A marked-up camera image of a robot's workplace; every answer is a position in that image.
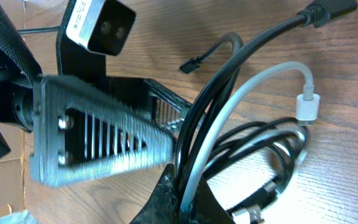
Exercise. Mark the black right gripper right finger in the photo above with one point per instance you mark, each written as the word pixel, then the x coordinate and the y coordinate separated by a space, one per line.
pixel 206 208

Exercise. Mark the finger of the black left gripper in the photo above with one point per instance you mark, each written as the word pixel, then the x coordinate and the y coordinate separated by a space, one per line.
pixel 168 109

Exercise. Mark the cardboard box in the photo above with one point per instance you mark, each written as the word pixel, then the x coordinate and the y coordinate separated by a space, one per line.
pixel 11 180

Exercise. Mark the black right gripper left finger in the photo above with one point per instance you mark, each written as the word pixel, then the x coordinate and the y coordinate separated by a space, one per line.
pixel 161 207

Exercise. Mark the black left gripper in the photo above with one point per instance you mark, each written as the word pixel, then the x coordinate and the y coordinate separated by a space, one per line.
pixel 83 129

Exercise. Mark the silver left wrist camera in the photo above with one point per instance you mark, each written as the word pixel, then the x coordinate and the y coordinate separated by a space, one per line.
pixel 100 26

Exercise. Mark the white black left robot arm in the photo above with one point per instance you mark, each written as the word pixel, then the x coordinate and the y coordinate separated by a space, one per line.
pixel 10 74

